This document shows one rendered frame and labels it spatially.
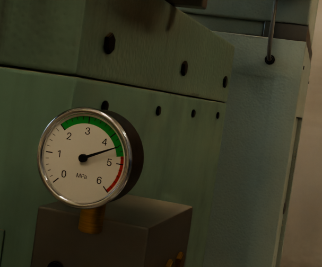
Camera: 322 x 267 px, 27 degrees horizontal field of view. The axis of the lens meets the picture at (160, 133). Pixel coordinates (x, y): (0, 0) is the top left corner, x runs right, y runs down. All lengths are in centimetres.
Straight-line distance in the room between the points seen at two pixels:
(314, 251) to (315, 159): 40
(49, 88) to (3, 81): 4
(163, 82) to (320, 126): 232
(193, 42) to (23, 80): 33
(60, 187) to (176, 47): 33
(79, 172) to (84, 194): 1
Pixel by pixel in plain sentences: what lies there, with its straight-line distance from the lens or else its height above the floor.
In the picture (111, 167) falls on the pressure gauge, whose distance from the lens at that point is 40.
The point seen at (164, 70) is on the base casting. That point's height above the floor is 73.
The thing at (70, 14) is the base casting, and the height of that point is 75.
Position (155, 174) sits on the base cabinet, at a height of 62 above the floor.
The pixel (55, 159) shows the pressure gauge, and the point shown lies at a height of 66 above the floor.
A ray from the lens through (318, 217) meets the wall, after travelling 301.
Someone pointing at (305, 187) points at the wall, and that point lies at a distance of 299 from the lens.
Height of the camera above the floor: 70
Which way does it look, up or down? 3 degrees down
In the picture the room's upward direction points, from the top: 8 degrees clockwise
